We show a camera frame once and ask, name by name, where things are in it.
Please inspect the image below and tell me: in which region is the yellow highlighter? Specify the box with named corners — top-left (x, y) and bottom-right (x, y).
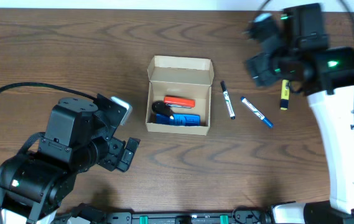
top-left (280, 80), bottom-right (290, 110)

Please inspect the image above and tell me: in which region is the black correction tape dispenser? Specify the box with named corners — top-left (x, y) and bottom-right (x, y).
top-left (152, 101), bottom-right (174, 119)

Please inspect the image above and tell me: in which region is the blue plastic holder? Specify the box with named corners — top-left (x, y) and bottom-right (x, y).
top-left (156, 114), bottom-right (200, 126)

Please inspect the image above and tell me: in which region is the red stapler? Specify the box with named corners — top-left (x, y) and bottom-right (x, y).
top-left (164, 96), bottom-right (195, 108)

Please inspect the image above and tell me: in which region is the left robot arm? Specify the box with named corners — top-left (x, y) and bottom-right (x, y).
top-left (0, 95), bottom-right (140, 223)

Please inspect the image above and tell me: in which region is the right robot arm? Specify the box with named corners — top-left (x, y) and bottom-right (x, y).
top-left (246, 3), bottom-right (354, 223)

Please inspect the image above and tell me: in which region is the blue whiteboard marker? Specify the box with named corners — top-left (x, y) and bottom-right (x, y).
top-left (241, 96), bottom-right (274, 128)

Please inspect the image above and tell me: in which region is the black whiteboard marker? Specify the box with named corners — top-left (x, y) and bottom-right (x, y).
top-left (220, 81), bottom-right (236, 119)

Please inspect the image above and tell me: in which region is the open cardboard box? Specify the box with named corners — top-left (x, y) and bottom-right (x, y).
top-left (146, 55), bottom-right (214, 136)

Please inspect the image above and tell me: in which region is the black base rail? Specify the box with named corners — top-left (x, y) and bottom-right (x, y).
top-left (52, 203), bottom-right (272, 224)

